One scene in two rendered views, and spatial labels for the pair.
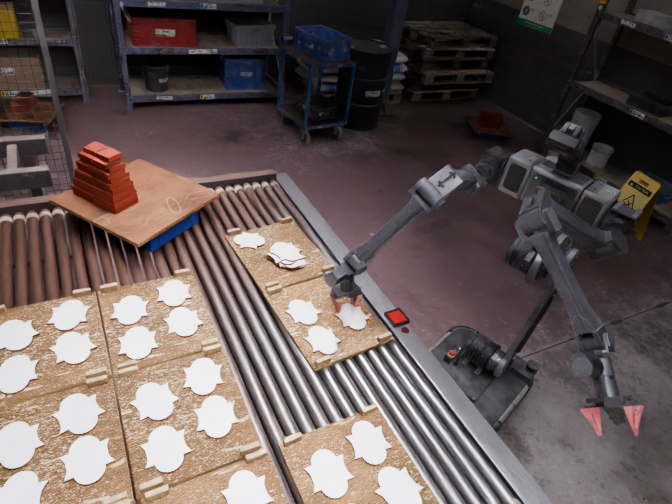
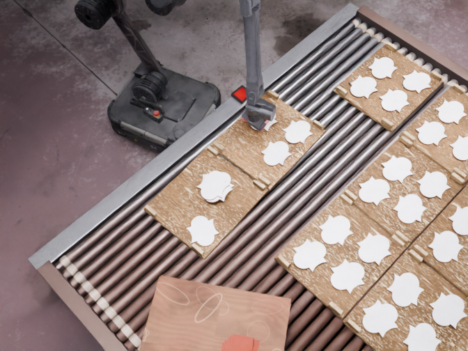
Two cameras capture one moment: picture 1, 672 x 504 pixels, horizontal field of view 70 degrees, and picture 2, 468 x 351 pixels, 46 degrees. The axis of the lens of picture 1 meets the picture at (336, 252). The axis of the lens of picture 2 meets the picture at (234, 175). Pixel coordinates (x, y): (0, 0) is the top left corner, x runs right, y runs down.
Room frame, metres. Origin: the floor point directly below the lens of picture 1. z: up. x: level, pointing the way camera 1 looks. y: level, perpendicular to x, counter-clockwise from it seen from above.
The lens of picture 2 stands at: (1.73, 1.33, 3.00)
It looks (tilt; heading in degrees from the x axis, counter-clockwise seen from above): 60 degrees down; 260
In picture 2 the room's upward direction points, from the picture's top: 1 degrees counter-clockwise
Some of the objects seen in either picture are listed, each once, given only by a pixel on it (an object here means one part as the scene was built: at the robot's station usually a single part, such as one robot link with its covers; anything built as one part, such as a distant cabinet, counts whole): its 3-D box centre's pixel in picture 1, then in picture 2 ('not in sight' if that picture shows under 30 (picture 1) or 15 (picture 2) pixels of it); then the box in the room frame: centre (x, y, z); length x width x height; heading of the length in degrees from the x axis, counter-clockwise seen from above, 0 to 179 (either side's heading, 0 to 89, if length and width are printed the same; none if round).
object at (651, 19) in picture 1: (654, 18); not in sight; (5.42, -2.68, 1.64); 0.32 x 0.22 x 0.10; 33
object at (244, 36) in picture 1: (249, 32); not in sight; (5.81, 1.42, 0.76); 0.50 x 0.36 x 0.24; 129
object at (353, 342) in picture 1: (326, 316); (269, 138); (1.33, -0.01, 0.93); 0.41 x 0.35 x 0.02; 37
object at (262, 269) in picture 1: (279, 253); (206, 200); (1.66, 0.25, 0.93); 0.41 x 0.35 x 0.02; 38
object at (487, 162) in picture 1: (485, 170); not in sight; (1.75, -0.52, 1.45); 0.09 x 0.08 x 0.12; 53
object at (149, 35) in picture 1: (161, 27); not in sight; (5.31, 2.26, 0.78); 0.66 x 0.45 x 0.28; 123
